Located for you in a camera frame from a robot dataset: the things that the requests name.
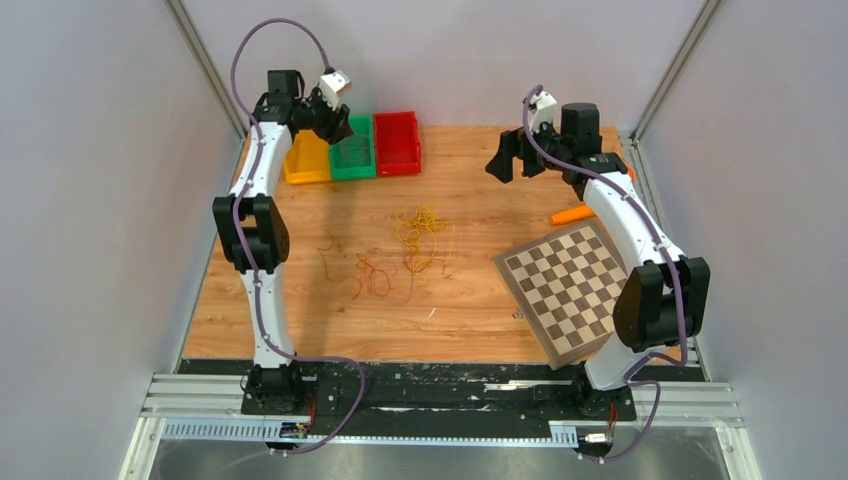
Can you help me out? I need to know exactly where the aluminium frame rail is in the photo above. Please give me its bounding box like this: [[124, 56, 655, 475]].
[[119, 374, 762, 479]]

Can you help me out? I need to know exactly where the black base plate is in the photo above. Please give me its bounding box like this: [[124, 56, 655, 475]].
[[259, 362, 636, 439]]

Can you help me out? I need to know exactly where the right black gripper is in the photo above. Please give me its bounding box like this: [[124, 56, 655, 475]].
[[487, 116, 572, 183]]

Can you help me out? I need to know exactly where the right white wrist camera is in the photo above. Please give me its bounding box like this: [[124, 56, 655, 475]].
[[522, 90, 559, 134]]

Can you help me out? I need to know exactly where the wooden chessboard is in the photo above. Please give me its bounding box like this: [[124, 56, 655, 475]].
[[493, 219, 626, 370]]

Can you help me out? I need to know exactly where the red plastic bin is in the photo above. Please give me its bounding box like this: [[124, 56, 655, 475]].
[[372, 111, 422, 177]]

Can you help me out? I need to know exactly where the yellow plastic bin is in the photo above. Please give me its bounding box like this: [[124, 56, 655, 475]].
[[283, 130, 332, 185]]

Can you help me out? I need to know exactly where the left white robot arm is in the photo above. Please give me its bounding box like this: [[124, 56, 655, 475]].
[[212, 68, 352, 415]]

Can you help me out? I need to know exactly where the green plastic bin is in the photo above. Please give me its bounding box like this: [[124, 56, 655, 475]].
[[329, 115, 377, 181]]

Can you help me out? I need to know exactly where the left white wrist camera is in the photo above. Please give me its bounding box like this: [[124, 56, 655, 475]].
[[318, 70, 352, 111]]

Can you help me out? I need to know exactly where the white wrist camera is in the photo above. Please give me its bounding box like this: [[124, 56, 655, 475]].
[[318, 70, 352, 111], [522, 90, 559, 134]]

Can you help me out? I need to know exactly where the purple robot hose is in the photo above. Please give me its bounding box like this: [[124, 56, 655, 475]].
[[229, 17, 367, 456], [521, 84, 690, 463]]

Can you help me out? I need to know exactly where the left purple robot hose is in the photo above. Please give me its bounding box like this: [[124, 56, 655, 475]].
[[229, 17, 367, 456]]

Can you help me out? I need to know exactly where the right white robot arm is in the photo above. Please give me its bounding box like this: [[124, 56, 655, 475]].
[[485, 90, 711, 418]]

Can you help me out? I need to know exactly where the right purple robot hose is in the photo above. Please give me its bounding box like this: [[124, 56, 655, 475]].
[[521, 84, 690, 463]]

